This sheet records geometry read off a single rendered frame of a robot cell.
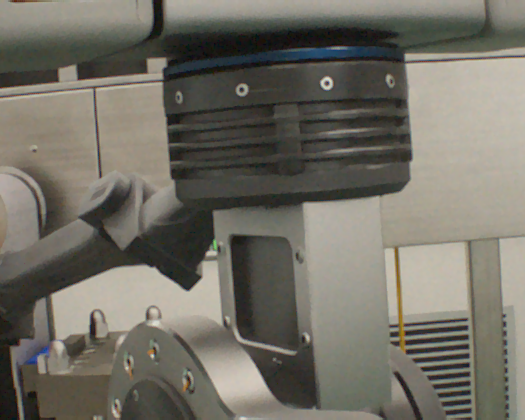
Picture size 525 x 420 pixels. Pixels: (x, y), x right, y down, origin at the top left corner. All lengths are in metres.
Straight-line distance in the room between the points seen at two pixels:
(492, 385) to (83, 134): 0.86
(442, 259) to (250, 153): 3.72
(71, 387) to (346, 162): 1.07
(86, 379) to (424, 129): 0.70
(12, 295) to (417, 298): 3.04
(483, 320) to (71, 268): 1.06
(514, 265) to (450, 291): 0.26
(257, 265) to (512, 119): 1.32
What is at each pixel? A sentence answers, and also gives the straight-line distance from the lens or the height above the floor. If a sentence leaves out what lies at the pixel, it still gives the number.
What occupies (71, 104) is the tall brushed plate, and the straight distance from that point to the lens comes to 1.98.
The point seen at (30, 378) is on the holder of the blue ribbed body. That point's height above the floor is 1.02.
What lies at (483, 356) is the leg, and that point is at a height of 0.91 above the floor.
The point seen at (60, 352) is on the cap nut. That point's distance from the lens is 1.66.
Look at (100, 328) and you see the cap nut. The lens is 1.98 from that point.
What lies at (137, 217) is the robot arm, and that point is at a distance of 1.07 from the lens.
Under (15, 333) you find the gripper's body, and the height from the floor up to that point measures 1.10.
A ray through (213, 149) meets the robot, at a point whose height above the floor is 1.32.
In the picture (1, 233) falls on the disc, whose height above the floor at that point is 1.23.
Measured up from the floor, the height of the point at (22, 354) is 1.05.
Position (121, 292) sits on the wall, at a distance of 4.36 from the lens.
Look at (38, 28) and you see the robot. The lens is 0.54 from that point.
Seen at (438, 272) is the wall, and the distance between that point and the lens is 4.32.
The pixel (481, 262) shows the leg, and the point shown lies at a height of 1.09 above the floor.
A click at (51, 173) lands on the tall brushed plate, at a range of 1.99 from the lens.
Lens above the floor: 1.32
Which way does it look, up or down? 3 degrees down
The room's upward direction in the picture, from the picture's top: 4 degrees counter-clockwise
